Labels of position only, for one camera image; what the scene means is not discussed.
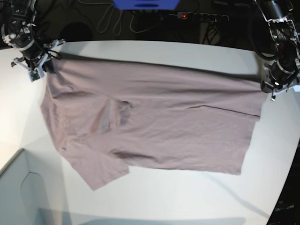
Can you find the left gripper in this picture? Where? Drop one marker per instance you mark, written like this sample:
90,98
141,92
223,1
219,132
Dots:
278,80

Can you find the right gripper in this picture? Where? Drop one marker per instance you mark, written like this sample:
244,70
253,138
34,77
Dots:
34,56

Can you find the mauve t-shirt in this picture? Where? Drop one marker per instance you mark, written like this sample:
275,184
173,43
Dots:
105,116

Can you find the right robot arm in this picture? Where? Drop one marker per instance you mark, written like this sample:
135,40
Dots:
19,30

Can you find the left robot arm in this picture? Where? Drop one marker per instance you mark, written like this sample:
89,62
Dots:
278,15

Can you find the blue box overhead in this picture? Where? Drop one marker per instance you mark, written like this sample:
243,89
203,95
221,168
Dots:
146,4

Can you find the black power strip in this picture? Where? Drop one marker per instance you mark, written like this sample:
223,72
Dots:
202,17

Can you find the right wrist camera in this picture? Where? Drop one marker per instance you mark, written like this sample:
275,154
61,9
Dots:
36,74

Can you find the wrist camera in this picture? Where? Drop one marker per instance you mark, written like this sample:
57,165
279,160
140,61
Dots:
296,87
36,74

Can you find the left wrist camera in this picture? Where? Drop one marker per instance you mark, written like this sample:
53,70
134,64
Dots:
296,87

